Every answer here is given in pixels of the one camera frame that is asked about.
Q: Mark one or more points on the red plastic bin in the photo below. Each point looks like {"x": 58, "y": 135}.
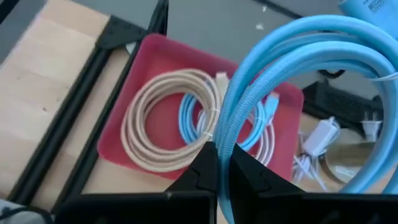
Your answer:
{"x": 161, "y": 56}

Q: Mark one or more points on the black aluminium table frame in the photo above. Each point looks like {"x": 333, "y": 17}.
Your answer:
{"x": 118, "y": 32}

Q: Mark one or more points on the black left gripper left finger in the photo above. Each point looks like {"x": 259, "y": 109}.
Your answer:
{"x": 203, "y": 174}

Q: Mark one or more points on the white dome lamp wooden base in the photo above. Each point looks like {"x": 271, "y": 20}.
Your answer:
{"x": 348, "y": 155}

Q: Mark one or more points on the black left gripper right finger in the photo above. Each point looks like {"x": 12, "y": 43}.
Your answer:
{"x": 248, "y": 180}

